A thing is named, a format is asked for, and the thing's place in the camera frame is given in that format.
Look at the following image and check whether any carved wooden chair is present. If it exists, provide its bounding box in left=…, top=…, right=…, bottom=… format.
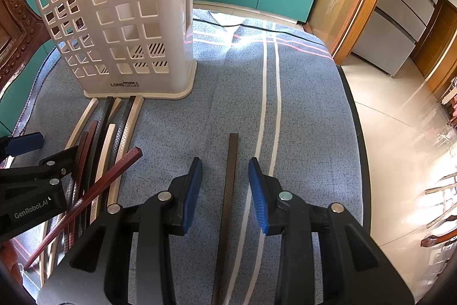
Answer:
left=1, top=0, right=50, bottom=94

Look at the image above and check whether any dark red chopstick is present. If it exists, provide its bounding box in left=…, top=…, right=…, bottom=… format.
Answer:
left=23, top=146, right=143, bottom=270

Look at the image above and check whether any cream chopstick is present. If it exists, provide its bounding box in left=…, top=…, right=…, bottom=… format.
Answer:
left=107, top=96, right=144, bottom=206

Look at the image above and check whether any silver refrigerator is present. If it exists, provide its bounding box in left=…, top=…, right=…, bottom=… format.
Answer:
left=352, top=0, right=438, bottom=76

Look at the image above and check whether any black textured chopstick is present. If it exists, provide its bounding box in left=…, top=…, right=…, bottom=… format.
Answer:
left=89, top=95, right=137, bottom=184

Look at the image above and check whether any brown chopstick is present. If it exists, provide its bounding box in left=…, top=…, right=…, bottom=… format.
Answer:
left=63, top=121, right=98, bottom=252

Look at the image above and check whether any blue striped tablecloth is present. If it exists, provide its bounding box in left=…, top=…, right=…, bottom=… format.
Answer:
left=11, top=8, right=373, bottom=305

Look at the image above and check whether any white plastic utensil basket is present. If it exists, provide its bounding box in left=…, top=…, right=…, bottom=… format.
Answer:
left=36, top=0, right=197, bottom=100

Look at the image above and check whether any brown wooden door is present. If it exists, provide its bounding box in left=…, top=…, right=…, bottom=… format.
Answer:
left=410, top=0, right=456, bottom=99

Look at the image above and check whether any white chopstick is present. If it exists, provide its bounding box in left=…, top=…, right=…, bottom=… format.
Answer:
left=89, top=123, right=116, bottom=224

